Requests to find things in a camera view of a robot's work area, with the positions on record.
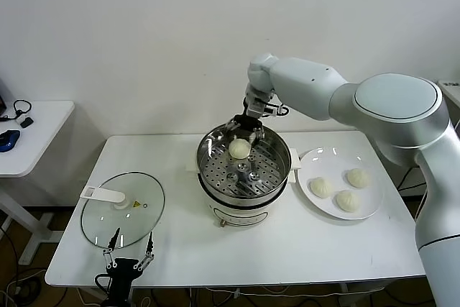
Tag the glass pot lid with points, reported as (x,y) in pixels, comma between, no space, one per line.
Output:
(108,195)

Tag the white steamed baozi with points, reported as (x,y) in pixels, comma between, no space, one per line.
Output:
(321,187)
(358,178)
(347,201)
(239,149)

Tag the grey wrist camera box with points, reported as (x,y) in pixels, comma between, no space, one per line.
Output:
(267,109)

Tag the blue computer mouse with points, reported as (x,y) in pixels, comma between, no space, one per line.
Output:
(9,140)

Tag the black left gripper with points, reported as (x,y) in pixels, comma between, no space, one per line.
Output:
(120,272)

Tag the white side table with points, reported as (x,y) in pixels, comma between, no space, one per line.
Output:
(43,134)

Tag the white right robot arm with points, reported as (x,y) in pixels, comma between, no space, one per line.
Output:
(395,98)

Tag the round white plate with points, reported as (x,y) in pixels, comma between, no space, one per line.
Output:
(338,167)

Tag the white electric cooker pot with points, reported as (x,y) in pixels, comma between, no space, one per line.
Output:
(239,213)

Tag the perforated steel steamer basket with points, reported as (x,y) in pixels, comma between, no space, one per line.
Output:
(266,177)

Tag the small black device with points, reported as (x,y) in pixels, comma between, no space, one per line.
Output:
(27,123)

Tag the white desk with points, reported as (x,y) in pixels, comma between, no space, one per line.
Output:
(454,93)

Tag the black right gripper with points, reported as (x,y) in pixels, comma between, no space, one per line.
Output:
(248,122)

